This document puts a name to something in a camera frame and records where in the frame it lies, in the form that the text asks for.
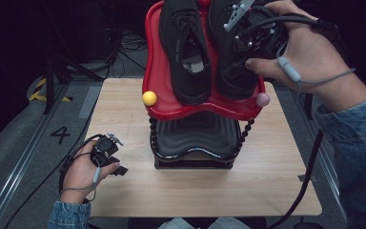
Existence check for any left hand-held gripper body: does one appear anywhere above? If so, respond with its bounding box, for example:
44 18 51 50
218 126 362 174
90 132 124 168

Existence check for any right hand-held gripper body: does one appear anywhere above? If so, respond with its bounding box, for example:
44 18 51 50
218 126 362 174
223 0 290 61

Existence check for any black sneaker with white insole label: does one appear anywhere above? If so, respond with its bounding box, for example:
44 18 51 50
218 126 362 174
158 0 213 106

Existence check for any red and black two-tier shoe rack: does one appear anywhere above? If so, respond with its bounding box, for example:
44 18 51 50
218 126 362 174
142 0 272 170

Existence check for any person's left hand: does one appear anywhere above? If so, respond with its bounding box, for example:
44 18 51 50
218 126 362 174
59 139 121 204

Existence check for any person's right hand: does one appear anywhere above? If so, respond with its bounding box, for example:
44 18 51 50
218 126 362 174
245 0 366 113

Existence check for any pink ball knob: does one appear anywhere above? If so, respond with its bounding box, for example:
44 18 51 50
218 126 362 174
255 92 272 109

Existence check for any grey floor tape strip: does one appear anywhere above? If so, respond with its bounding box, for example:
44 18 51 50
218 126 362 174
77 86 103 120

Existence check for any yellow ball knob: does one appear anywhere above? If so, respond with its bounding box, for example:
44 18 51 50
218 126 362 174
142 91 158 107

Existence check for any black tripod stand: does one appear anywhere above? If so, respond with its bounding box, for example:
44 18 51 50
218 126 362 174
303 92 315 121
43 52 105 115

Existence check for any yellow and black floor tape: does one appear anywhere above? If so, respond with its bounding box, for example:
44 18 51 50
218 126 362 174
28 77 74 103

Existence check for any grey cable with plug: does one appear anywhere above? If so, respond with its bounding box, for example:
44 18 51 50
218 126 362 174
60 165 103 196
276 56 357 88

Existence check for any black cable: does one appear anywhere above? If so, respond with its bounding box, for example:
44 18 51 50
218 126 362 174
2 133 105 229
251 11 349 229

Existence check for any metal floor rail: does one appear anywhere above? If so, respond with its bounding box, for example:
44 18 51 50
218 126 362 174
0 84 72 229

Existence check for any bundle of floor cables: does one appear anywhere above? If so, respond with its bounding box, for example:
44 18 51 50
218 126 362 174
106 30 149 79

